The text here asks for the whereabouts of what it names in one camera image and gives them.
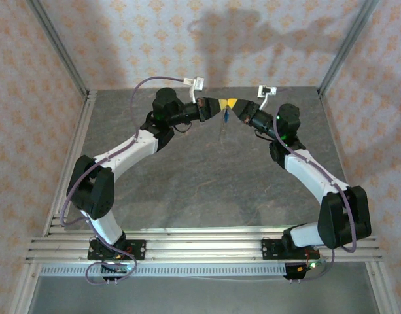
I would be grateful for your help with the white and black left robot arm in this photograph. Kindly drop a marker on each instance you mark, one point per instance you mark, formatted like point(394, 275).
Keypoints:
point(128, 153)

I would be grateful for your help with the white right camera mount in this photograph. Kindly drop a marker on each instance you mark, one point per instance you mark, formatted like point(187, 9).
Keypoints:
point(265, 101)

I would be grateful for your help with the blue-capped silver key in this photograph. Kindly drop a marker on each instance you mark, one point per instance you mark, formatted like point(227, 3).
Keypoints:
point(225, 117)

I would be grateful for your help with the aluminium corner post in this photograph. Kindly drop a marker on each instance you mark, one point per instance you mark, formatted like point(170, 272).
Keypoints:
point(346, 49)
point(61, 49)

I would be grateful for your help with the aluminium side rail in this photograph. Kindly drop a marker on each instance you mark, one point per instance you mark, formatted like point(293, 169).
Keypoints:
point(79, 134)
point(337, 147)

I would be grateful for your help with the black controller box with LED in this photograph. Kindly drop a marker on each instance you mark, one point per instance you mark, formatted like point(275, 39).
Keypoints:
point(295, 271)
point(118, 269)

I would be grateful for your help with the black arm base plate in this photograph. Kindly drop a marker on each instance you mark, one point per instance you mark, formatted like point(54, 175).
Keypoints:
point(269, 250)
point(138, 250)

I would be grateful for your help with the aluminium frame leg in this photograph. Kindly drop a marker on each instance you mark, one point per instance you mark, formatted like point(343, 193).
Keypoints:
point(380, 288)

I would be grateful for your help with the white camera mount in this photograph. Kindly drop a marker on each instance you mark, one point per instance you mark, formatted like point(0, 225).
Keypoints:
point(265, 101)
point(188, 80)

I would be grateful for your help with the narrow aluminium crossbar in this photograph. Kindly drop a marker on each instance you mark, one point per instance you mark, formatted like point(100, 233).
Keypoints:
point(203, 230)

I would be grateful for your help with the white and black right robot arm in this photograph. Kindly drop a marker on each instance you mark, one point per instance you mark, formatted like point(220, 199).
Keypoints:
point(311, 170)

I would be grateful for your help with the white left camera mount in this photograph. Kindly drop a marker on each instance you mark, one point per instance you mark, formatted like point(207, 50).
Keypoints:
point(188, 80)

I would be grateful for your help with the wide aluminium mounting rail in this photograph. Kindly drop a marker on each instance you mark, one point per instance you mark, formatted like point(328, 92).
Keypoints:
point(203, 248)

